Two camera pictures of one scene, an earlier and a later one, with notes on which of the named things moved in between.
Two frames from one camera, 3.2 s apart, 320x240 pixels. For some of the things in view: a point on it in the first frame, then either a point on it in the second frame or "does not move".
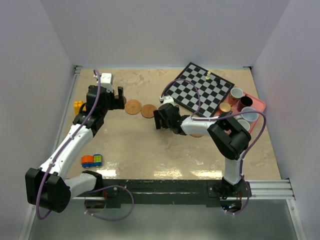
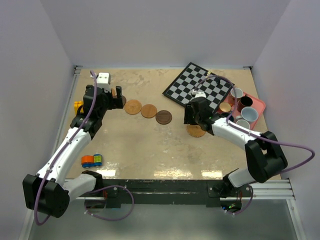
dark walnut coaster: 117,97 does not move
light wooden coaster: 147,111 does not move
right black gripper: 158,117 -> 188,110
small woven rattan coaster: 133,107 does not move
